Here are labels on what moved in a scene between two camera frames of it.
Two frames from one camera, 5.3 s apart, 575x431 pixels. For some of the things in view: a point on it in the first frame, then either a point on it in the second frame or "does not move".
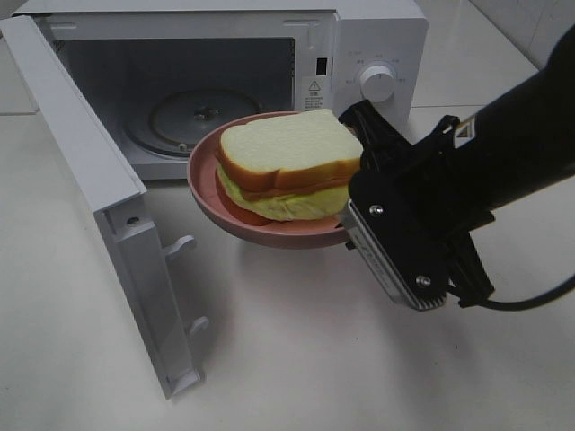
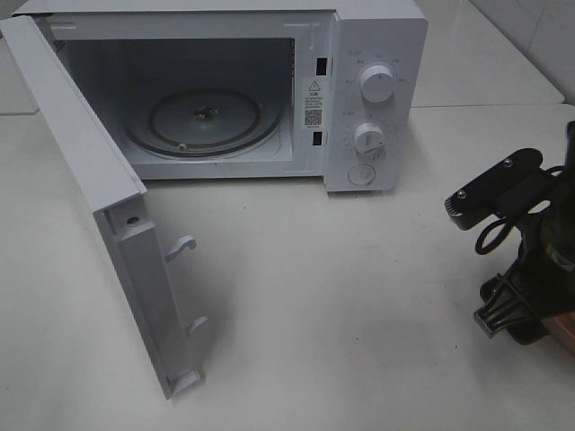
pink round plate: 227,215 → 561,329
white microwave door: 116,196 does not move
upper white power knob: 376,83 does not move
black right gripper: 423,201 → 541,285
